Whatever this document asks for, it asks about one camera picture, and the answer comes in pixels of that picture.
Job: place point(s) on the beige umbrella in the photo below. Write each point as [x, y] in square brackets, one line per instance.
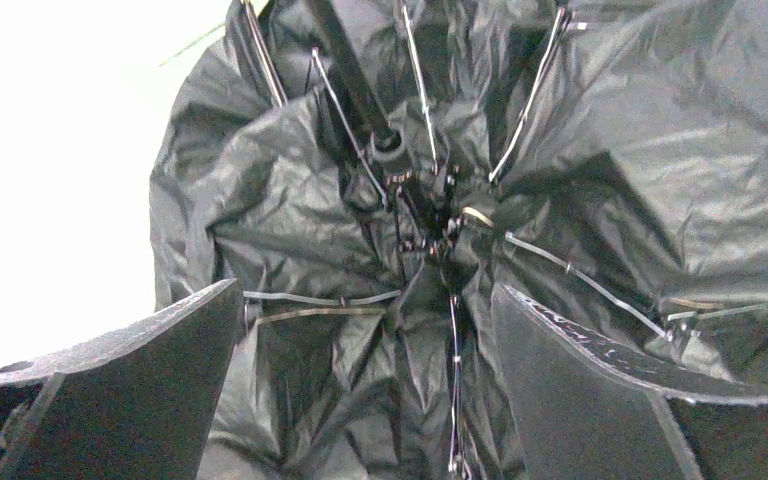
[368, 171]

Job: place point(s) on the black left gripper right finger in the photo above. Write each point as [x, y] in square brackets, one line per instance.
[585, 406]

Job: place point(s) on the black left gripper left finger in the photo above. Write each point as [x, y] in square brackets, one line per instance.
[133, 403]

